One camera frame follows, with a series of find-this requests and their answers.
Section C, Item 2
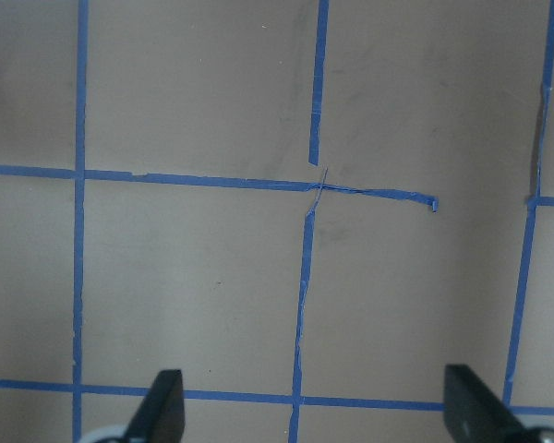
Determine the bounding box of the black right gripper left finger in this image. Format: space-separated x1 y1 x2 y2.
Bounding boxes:
80 368 187 443

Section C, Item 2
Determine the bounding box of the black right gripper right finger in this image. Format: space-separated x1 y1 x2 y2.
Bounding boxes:
443 364 554 443

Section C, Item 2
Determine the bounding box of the brown paper mat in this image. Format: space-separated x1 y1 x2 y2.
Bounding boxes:
0 1 554 442

